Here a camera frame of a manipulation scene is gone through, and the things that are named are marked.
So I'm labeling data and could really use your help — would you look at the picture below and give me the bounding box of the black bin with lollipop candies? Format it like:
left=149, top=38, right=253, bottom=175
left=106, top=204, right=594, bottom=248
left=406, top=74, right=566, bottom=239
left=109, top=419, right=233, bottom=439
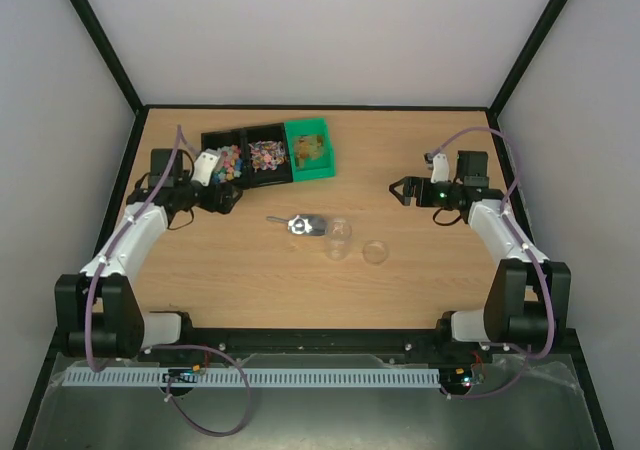
left=243, top=123, right=293, bottom=188

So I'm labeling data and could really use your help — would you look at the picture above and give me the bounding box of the metal scoop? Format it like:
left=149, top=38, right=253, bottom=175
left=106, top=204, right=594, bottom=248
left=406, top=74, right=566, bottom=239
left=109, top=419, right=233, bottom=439
left=266, top=214, right=328, bottom=237

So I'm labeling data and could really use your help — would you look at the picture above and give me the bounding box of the green bin with gummies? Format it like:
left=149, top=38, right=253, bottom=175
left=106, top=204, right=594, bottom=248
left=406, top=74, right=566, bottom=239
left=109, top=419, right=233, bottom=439
left=284, top=118, right=336, bottom=182

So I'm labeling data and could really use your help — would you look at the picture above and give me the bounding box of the black bin with star candies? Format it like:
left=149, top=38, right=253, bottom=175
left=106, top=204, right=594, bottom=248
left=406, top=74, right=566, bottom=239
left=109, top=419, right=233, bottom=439
left=201, top=130, right=249, bottom=189

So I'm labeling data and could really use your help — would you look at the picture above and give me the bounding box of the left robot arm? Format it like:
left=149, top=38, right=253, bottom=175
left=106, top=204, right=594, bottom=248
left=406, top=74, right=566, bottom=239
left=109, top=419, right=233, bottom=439
left=54, top=148, right=242, bottom=368

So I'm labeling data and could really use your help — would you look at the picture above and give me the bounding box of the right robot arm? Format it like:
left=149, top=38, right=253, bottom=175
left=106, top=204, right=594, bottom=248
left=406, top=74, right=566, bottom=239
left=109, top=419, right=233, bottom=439
left=389, top=151, right=571, bottom=362

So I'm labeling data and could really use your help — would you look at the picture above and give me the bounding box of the clear jar lid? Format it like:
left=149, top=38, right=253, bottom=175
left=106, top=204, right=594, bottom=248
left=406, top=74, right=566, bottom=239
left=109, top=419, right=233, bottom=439
left=362, top=240, right=389, bottom=265

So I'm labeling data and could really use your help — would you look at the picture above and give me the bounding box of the clear plastic jar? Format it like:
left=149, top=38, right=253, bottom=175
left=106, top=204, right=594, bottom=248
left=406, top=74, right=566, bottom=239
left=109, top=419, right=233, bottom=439
left=324, top=217, right=353, bottom=261

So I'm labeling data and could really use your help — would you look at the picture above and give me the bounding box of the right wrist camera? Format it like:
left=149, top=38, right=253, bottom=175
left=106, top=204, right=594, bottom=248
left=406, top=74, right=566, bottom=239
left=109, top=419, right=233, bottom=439
left=424, top=152, right=450, bottom=183

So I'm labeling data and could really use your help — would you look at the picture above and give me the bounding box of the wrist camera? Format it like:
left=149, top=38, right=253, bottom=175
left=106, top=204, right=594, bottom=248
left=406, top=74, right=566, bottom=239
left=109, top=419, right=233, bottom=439
left=191, top=149, right=220, bottom=187
left=424, top=152, right=450, bottom=183

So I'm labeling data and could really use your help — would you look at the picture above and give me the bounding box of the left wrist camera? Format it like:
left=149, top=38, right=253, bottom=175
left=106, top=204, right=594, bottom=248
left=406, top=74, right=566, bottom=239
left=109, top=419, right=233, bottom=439
left=191, top=149, right=220, bottom=187

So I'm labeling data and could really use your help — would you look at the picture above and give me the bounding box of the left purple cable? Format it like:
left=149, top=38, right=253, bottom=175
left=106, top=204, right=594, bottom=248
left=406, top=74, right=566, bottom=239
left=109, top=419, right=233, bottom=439
left=85, top=123, right=251, bottom=438

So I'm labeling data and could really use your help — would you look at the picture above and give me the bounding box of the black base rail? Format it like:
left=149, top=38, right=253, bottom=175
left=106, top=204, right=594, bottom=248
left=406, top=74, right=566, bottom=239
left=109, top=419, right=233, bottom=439
left=137, top=327, right=494, bottom=366

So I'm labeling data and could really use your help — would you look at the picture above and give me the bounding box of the grey slotted cable duct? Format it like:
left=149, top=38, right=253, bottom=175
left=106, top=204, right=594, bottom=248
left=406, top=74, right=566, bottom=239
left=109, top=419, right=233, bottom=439
left=61, top=367, right=440, bottom=389

